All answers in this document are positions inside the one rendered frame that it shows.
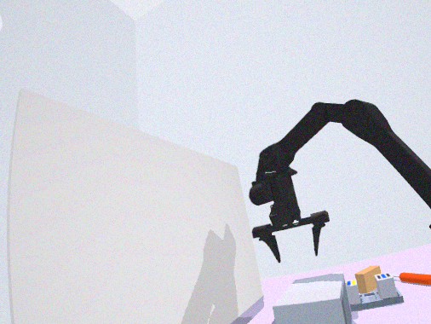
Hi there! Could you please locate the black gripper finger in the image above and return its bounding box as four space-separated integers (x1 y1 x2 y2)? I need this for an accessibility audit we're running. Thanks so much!
312 224 325 257
259 235 281 263

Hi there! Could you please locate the orange rounded bar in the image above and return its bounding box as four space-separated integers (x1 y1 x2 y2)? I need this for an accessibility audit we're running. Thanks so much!
391 273 431 285

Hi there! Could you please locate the tan rectangular block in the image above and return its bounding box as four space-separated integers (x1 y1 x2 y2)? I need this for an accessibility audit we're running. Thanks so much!
355 265 382 293

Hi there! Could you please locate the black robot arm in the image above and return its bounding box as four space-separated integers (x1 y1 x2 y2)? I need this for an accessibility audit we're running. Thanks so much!
249 99 431 229

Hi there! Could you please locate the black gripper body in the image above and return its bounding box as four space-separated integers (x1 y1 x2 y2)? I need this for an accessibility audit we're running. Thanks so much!
252 194 330 239

